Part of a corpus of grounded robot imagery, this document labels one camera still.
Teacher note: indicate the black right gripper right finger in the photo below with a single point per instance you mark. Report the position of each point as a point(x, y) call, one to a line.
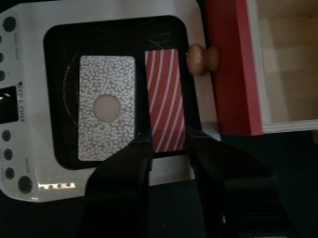
point(231, 192)

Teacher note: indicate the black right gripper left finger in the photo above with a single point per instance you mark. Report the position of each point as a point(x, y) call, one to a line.
point(119, 192)

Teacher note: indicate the red striped toy salmon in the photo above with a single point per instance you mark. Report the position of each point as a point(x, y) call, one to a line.
point(166, 99)

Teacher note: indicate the red wooden drawer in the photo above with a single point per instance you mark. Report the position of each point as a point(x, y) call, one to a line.
point(256, 65)

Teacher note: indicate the wooden drawer knob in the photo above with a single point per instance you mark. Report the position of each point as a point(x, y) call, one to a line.
point(203, 59)

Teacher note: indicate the white speckled toy rice block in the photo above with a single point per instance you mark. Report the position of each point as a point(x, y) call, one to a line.
point(107, 108)

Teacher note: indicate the white toy microwave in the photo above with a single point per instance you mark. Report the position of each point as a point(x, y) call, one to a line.
point(37, 93)

